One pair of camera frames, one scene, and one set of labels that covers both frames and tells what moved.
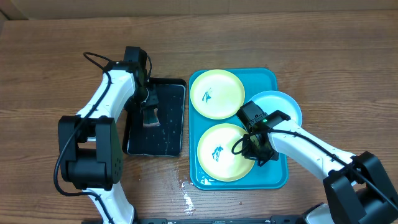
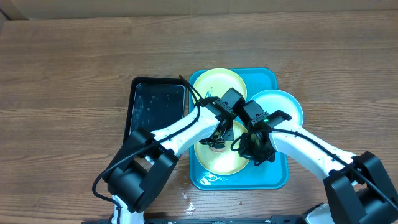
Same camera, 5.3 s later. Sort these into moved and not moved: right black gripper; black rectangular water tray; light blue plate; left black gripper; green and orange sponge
Moved: left black gripper; green and orange sponge
Not moved: right black gripper; light blue plate; black rectangular water tray
